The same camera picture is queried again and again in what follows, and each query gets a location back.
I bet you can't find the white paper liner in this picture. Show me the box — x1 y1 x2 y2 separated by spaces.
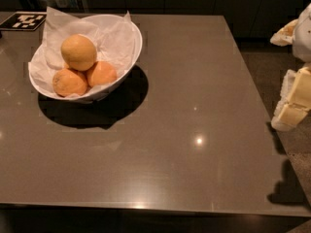
28 7 142 103

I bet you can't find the black white marker tag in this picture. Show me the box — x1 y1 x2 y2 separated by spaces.
0 12 47 31

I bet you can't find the right orange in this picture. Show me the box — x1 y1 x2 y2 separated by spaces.
86 61 117 87

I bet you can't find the front left orange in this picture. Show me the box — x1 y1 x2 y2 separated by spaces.
52 68 88 97

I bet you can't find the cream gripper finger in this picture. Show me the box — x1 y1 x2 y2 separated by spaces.
270 19 297 47
271 66 311 131

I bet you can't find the white bowl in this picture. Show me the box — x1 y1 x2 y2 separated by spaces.
28 12 143 103

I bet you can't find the yellow orange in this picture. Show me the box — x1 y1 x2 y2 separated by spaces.
60 34 97 71

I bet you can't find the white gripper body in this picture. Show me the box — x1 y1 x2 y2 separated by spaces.
293 4 311 62

